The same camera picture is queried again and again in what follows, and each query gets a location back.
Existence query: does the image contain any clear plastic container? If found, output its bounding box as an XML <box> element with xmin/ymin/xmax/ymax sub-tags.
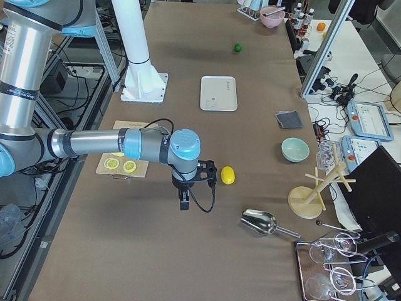
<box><xmin>316</xmin><ymin>140</ymin><xmax>340</xmax><ymax>172</ymax></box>

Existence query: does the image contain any teach pendant lower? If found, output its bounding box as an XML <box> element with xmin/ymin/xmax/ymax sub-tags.
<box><xmin>341</xmin><ymin>135</ymin><xmax>382</xmax><ymax>172</ymax></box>

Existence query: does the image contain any wooden cutting board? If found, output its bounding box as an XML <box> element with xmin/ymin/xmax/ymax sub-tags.
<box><xmin>95</xmin><ymin>120</ymin><xmax>150</xmax><ymax>179</ymax></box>

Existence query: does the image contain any black monitor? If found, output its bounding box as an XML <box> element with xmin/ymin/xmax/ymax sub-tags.
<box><xmin>341</xmin><ymin>146</ymin><xmax>400</xmax><ymax>233</ymax></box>

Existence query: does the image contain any aluminium frame post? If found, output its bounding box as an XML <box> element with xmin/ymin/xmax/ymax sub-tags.
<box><xmin>299</xmin><ymin>0</ymin><xmax>355</xmax><ymax>98</ymax></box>

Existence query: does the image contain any wine glass rack tray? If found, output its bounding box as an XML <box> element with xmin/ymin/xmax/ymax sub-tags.
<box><xmin>294</xmin><ymin>230</ymin><xmax>375</xmax><ymax>300</ymax></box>

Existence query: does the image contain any wooden mug tree stand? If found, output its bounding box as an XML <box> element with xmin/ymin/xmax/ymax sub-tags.
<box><xmin>288</xmin><ymin>145</ymin><xmax>357</xmax><ymax>219</ymax></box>

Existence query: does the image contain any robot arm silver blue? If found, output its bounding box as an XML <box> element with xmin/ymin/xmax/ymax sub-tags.
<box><xmin>1</xmin><ymin>1</ymin><xmax>217</xmax><ymax>210</ymax></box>

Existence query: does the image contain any beige rabbit tray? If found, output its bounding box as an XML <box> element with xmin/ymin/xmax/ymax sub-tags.
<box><xmin>200</xmin><ymin>76</ymin><xmax>237</xmax><ymax>112</ymax></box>

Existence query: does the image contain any green lime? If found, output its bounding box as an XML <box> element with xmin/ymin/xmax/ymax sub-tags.
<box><xmin>234</xmin><ymin>43</ymin><xmax>242</xmax><ymax>53</ymax></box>

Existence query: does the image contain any orange fruit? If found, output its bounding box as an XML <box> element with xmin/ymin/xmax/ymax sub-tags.
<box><xmin>316</xmin><ymin>22</ymin><xmax>326</xmax><ymax>32</ymax></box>

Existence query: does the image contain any grey folded cloth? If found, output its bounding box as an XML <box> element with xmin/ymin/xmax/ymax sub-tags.
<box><xmin>275</xmin><ymin>110</ymin><xmax>303</xmax><ymax>129</ymax></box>

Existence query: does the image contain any teach pendant upper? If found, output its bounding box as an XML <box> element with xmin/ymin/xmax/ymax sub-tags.
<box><xmin>347</xmin><ymin>100</ymin><xmax>394</xmax><ymax>142</ymax></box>

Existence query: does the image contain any metal scoop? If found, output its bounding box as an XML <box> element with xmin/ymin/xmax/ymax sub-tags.
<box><xmin>241</xmin><ymin>209</ymin><xmax>301</xmax><ymax>238</ymax></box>

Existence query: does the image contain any yellow lemon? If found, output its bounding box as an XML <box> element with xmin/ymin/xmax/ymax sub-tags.
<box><xmin>221</xmin><ymin>166</ymin><xmax>236</xmax><ymax>185</ymax></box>

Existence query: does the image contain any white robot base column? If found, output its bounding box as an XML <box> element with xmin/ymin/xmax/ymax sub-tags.
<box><xmin>112</xmin><ymin>0</ymin><xmax>168</xmax><ymax>103</ymax></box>

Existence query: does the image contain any lemon slice near handle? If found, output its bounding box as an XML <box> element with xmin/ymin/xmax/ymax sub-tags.
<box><xmin>103</xmin><ymin>157</ymin><xmax>120</xmax><ymax>170</ymax></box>

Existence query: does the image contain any teach pendant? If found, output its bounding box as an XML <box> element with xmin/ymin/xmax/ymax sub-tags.
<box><xmin>347</xmin><ymin>100</ymin><xmax>394</xmax><ymax>142</ymax></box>
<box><xmin>341</xmin><ymin>135</ymin><xmax>382</xmax><ymax>172</ymax></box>

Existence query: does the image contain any mint green bowl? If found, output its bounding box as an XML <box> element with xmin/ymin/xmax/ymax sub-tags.
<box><xmin>281</xmin><ymin>137</ymin><xmax>310</xmax><ymax>162</ymax></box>

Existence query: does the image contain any pink bowl with ice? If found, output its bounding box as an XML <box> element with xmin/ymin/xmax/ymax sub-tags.
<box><xmin>260</xmin><ymin>6</ymin><xmax>285</xmax><ymax>28</ymax></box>

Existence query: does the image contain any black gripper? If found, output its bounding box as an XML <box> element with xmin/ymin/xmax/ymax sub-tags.
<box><xmin>170</xmin><ymin>160</ymin><xmax>217</xmax><ymax>211</ymax></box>

